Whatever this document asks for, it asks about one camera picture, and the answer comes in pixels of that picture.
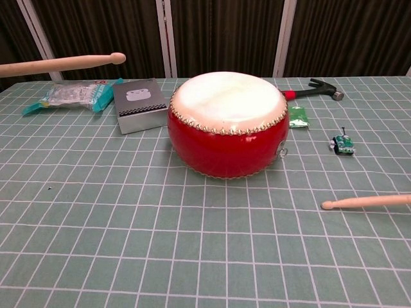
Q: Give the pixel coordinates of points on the wooden drumstick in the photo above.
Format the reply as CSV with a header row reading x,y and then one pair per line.
x,y
369,202
64,64

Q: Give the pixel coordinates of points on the white partition frame post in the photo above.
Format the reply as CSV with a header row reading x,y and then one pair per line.
x,y
167,38
284,38
38,35

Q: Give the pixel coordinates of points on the grey earbuds box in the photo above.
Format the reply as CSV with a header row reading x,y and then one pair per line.
x,y
138,99

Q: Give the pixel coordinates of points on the teal clear plastic snack bag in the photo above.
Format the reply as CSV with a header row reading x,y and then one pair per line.
x,y
67,96

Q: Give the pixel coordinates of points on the red drum with white skin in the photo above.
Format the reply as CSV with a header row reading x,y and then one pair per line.
x,y
224,144

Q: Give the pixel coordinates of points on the black red claw hammer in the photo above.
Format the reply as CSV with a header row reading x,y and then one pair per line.
x,y
318,89

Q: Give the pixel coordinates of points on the small green sachet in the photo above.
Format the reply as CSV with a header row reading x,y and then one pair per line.
x,y
298,117

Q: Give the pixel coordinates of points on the green checked tablecloth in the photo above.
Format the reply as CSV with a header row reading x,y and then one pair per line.
x,y
205,250

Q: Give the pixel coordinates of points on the small green toy car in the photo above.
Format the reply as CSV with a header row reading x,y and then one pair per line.
x,y
343,146

